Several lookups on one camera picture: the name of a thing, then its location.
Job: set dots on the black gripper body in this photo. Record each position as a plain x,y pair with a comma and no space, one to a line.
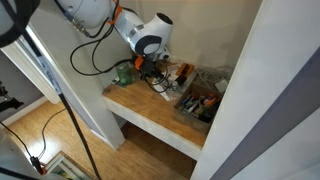
146,68

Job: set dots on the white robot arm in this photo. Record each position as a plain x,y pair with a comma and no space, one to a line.
147,40

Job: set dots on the blue pen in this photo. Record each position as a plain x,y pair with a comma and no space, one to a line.
185,102

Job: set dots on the cardboard box of pens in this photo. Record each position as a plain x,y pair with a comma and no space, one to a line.
194,114

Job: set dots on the orange pen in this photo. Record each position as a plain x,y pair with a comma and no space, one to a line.
209,102

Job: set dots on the green glass jar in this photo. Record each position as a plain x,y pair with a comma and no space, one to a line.
124,73

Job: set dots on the white plastic bag with items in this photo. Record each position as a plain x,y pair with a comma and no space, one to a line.
171,87

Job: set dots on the orange black device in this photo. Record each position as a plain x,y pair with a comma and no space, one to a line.
185,70

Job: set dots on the white framed picture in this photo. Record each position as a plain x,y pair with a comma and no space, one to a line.
61,164

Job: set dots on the black tripod stand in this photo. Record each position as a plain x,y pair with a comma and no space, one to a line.
8,102

